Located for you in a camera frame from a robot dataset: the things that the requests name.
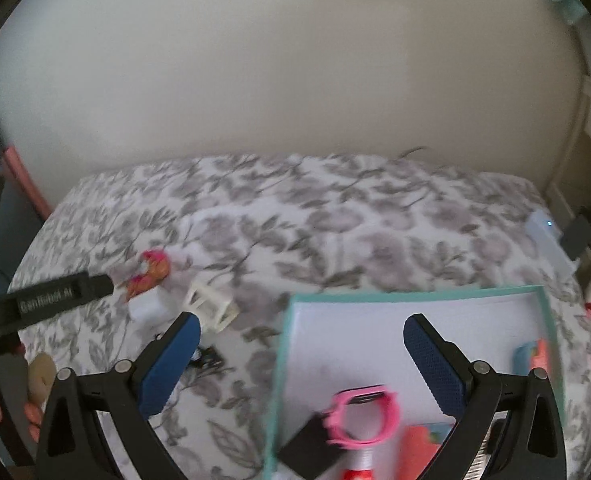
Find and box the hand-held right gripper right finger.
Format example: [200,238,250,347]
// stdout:
[403,313,567,480]

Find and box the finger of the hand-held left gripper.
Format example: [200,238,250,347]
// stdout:
[78,271,115,302]

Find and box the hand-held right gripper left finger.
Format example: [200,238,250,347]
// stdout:
[36,311,202,480]

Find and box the pink wrist watch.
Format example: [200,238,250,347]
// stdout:
[324,384,402,450]

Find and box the teal rimmed white box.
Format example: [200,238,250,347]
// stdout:
[263,285,569,480]

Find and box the coral and blue case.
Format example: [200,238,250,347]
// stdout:
[514,338,551,386]
[403,422,453,480]

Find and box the black box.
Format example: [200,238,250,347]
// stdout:
[277,412,346,480]

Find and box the small black toy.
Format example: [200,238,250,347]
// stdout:
[190,345,225,371]

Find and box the orange pink dog toy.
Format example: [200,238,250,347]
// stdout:
[124,250,170,303]

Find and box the white plug adapter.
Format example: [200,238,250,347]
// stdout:
[128,290,171,323]

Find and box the blue furniture panel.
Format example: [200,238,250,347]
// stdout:
[0,180,44,286]

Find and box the pink pole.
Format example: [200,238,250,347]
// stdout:
[3,146,51,221]

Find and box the red and white small toy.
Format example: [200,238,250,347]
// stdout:
[340,447,376,480]

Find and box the white device with light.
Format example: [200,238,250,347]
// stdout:
[527,210,576,277]

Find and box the grey floral blanket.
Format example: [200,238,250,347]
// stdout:
[8,154,591,480]

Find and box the flat black item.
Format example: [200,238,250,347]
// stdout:
[560,212,591,261]

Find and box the teal item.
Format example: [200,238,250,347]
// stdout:
[545,0,583,26]

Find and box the white plastic frame piece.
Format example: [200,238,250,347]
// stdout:
[184,282,240,332]

